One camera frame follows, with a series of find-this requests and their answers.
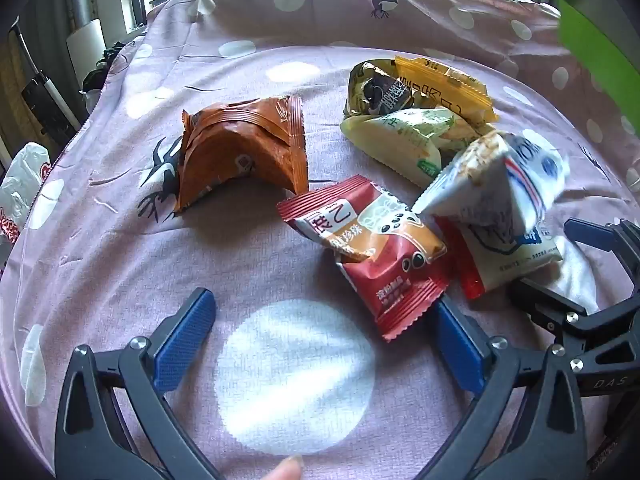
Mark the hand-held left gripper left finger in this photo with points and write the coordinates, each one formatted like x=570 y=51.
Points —
x=185 y=340

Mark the dark gold snack packet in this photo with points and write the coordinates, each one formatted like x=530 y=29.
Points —
x=380 y=92

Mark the yellow-orange snack packet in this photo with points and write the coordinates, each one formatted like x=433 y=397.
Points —
x=450 y=90

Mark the cream snack packet red edge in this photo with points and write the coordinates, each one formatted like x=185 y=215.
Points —
x=505 y=260

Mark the orange-brown snack packet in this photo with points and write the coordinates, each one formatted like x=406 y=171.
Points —
x=240 y=145

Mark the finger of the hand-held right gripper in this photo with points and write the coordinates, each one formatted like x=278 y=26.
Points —
x=590 y=235
x=545 y=305

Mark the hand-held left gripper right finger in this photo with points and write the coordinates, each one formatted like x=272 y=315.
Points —
x=460 y=347

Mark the pink polka-dot blanket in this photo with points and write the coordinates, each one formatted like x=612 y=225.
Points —
x=125 y=260

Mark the cream and green snack packet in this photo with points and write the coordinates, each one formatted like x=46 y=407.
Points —
x=395 y=145

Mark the black cloth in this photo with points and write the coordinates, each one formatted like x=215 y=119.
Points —
x=100 y=72

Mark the white plastic bag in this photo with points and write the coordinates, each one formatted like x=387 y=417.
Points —
x=25 y=185

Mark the green cardboard box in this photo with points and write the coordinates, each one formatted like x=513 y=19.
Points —
x=600 y=50

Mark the white and blue snack packet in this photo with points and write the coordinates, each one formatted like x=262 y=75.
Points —
x=480 y=185

